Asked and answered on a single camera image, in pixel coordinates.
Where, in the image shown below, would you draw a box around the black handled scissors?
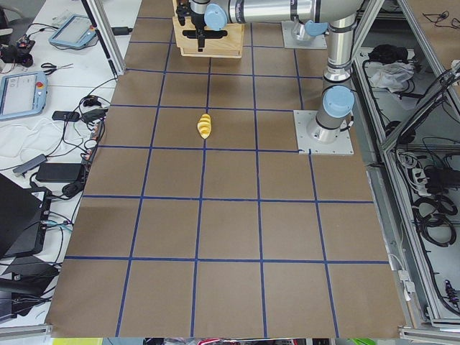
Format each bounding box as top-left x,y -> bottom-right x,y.
40,63 -> 73,75

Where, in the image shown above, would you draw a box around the toy bread roll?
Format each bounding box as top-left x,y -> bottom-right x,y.
197,114 -> 212,139

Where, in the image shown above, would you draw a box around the black power adapter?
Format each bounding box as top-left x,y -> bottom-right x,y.
36,162 -> 82,183

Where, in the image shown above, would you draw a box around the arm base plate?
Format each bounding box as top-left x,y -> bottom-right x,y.
293,110 -> 354,156
282,20 -> 328,50

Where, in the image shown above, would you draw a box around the wooden drawer cabinet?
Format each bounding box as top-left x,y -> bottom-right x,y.
172,1 -> 244,59

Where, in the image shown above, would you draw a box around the wooden drawer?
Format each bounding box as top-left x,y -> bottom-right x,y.
172,17 -> 244,59

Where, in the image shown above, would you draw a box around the aluminium frame post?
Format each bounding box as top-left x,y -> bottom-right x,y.
81,0 -> 126,78

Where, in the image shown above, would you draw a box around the blue teach pendant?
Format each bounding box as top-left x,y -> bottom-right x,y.
1,71 -> 47,121
48,14 -> 96,50

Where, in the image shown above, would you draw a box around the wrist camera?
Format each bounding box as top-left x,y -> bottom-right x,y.
175,0 -> 190,26

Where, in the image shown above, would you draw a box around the small black power brick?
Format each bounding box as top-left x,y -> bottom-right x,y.
52,111 -> 81,122

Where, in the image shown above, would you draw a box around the black drawer handle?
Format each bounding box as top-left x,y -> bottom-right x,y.
183,30 -> 228,39

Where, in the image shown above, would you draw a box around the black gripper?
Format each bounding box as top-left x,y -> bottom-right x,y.
189,0 -> 208,52

